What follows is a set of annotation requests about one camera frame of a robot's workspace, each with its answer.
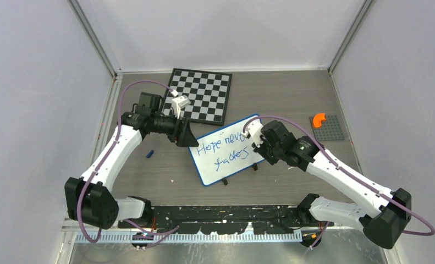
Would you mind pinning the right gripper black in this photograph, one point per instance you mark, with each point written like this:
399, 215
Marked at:
260, 150

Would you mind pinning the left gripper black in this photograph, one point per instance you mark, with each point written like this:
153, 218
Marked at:
188, 138

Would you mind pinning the whiteboard with blue frame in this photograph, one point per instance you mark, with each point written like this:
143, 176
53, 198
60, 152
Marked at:
223, 153

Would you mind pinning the blue marker cap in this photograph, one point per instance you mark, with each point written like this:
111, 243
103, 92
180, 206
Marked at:
150, 154

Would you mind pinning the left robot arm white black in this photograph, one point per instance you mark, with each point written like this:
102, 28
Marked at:
89, 198

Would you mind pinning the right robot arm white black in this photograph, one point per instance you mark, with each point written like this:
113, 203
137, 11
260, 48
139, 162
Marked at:
377, 211

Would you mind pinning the orange curved block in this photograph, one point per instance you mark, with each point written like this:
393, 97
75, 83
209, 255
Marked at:
318, 120

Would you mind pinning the black white checkerboard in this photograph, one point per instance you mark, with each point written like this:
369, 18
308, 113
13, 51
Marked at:
207, 91

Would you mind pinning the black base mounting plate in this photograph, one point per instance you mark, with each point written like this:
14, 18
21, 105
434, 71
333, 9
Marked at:
263, 219

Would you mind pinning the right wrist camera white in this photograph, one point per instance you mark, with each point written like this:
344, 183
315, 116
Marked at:
253, 131

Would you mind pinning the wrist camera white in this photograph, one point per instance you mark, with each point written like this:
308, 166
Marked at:
253, 131
179, 102

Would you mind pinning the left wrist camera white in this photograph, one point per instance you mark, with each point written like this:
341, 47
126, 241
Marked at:
179, 102

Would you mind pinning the grey studded base plate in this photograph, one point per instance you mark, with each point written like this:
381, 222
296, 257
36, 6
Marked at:
330, 129

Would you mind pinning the slotted cable duct strip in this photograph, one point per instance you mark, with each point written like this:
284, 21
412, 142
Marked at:
245, 237

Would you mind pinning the aluminium front frame rail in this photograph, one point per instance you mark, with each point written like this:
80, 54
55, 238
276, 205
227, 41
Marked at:
320, 209

